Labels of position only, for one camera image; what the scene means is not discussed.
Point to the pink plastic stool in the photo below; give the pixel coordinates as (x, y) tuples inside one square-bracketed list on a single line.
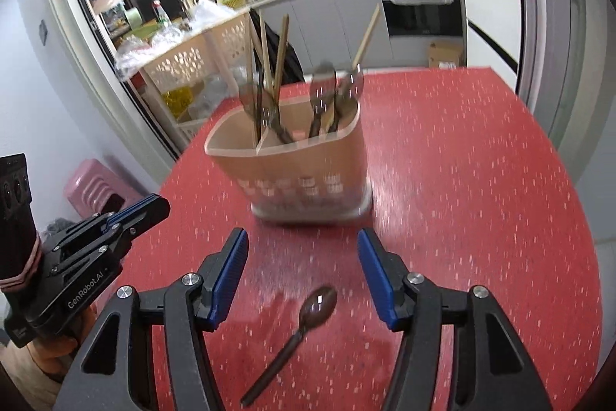
[(94, 187)]

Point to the person's left forearm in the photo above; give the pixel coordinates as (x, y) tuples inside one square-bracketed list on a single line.
[(26, 387)]

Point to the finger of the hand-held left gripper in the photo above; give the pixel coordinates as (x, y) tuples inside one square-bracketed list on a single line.
[(144, 211), (122, 236)]

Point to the clear plastic bags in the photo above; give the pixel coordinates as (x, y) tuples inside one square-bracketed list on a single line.
[(132, 54)]

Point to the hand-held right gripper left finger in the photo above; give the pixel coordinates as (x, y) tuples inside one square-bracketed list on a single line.
[(228, 278)]

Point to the person's left hand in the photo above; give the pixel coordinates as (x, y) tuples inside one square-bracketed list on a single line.
[(50, 355)]

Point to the dark brown spoon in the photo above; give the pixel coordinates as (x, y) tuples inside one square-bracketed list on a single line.
[(353, 84), (322, 86), (320, 302)]

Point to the dark chopstick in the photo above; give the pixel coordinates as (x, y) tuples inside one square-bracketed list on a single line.
[(258, 112)]

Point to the green plastic basket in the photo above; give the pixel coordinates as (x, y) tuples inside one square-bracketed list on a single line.
[(232, 1)]

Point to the white perforated storage trolley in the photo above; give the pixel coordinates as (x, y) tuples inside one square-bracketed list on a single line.
[(192, 54)]

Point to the yellow oil bottle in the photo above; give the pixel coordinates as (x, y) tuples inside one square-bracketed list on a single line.
[(178, 99)]

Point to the cardboard box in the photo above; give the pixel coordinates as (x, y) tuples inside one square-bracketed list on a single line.
[(446, 54)]

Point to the black fabric bag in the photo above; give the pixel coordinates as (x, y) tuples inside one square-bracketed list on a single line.
[(288, 59)]

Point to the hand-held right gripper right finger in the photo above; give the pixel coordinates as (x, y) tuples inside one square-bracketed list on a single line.
[(378, 278)]

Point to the red-capped bottle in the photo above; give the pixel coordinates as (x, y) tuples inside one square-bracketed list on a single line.
[(161, 12)]

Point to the dark wall switch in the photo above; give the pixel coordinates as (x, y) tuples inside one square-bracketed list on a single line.
[(43, 32)]

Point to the black built-in oven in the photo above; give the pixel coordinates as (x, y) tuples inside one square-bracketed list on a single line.
[(418, 14)]

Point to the beige plastic utensil holder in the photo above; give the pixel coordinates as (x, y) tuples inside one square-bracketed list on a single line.
[(288, 170)]

